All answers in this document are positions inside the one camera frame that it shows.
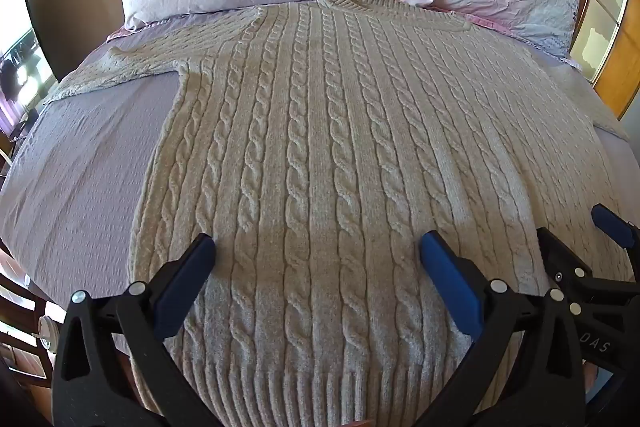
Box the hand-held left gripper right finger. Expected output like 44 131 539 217
419 231 586 427

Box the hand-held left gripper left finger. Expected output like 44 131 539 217
51 233 217 427

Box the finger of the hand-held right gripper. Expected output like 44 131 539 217
537 227 597 289
591 203 640 280

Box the beige cable-knit sweater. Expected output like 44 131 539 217
42 0 632 427

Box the white round object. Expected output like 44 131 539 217
34 314 60 353

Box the wooden headboard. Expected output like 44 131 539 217
567 0 640 120

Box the lavender bed sheet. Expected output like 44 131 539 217
0 19 632 303

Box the wooden furniture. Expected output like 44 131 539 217
0 239 63 427

